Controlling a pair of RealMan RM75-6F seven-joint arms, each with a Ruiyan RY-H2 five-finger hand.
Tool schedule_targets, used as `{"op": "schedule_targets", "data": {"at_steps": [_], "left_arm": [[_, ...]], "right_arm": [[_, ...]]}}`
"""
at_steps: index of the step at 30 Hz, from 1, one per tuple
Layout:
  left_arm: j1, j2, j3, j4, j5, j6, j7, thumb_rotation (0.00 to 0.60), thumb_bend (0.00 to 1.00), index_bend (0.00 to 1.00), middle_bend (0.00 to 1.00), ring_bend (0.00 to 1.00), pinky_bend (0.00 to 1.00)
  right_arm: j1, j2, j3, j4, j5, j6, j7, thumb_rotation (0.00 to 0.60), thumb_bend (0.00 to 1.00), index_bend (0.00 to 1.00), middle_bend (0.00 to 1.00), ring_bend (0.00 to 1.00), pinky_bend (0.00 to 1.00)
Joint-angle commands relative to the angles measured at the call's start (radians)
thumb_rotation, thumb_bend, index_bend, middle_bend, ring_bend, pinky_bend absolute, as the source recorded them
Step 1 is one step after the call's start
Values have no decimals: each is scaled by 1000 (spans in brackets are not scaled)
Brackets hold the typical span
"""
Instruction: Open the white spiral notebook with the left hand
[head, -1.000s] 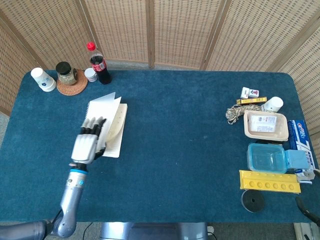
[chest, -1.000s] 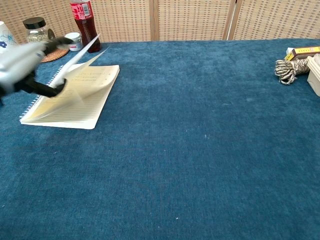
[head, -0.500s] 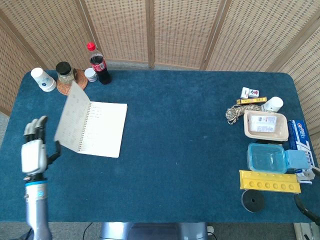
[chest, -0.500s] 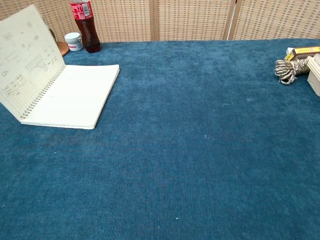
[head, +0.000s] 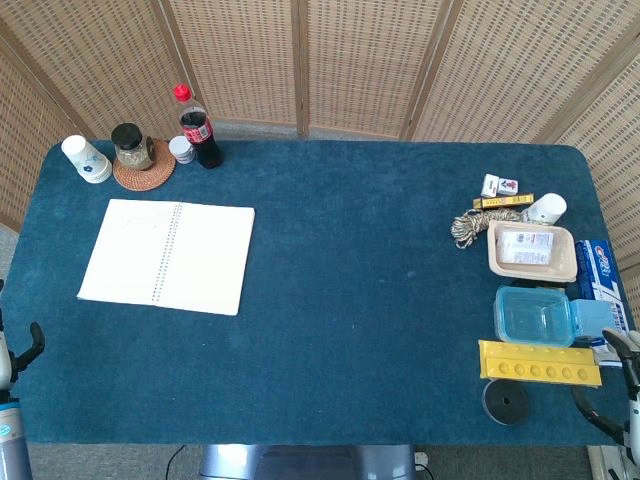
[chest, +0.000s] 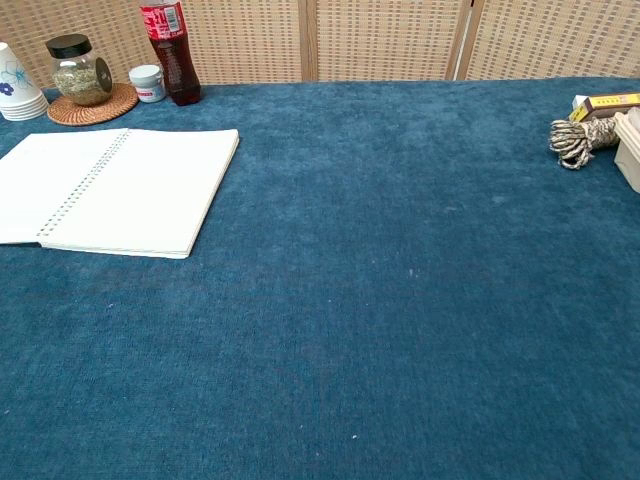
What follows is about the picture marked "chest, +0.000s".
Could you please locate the white spiral notebook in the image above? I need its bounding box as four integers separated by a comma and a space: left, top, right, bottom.
0, 127, 241, 261

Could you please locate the blue tablecloth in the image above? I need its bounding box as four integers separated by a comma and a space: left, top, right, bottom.
0, 76, 640, 480

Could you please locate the woven bamboo folding screen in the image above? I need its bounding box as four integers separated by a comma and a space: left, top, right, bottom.
0, 0, 640, 90

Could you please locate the cola bottle with red cap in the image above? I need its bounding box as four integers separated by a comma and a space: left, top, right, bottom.
138, 0, 203, 108

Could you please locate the small white plastic jar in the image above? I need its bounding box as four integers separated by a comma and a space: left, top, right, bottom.
127, 64, 167, 105

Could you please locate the round woven rattan coaster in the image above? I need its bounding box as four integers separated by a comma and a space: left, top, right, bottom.
46, 81, 140, 127

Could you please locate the glass jar with black lid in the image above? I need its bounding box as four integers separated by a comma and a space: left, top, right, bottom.
45, 33, 115, 108

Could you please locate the long yellow box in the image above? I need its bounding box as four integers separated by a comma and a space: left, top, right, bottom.
568, 91, 640, 123

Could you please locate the beige rectangular tray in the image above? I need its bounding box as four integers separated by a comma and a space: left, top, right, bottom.
612, 110, 640, 196

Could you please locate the bundle of beige rope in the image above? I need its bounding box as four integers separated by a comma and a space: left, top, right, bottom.
549, 116, 622, 172

